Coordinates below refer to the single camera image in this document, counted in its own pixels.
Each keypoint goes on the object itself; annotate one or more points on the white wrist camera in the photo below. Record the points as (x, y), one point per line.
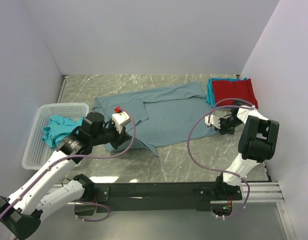
(212, 121)
(120, 119)

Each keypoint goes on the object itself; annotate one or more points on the white plastic mesh basket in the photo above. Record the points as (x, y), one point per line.
(37, 152)

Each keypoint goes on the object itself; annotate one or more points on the folded turquoise t shirt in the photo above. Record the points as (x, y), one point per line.
(210, 96)

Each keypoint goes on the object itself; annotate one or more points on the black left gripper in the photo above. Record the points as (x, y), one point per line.
(120, 138)

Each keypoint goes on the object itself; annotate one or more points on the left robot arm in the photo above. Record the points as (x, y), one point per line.
(23, 211)

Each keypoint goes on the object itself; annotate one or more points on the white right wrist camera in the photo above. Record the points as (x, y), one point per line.
(212, 121)

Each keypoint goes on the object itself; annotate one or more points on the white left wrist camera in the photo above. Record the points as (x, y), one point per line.
(120, 119)

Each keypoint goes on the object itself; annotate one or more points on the crumpled turquoise t shirt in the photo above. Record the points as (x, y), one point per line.
(58, 128)

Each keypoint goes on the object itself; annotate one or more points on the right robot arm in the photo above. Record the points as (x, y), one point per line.
(257, 144)

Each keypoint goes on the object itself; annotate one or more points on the aluminium rail frame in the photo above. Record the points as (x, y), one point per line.
(255, 192)

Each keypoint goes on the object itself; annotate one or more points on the folded red t shirt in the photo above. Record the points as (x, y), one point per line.
(239, 89)

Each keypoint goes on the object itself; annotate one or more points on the grey blue t shirt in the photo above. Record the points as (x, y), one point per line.
(162, 116)

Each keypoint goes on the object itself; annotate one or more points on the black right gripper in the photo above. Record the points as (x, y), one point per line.
(222, 130)

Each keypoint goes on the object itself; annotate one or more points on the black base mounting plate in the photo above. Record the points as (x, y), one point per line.
(159, 196)

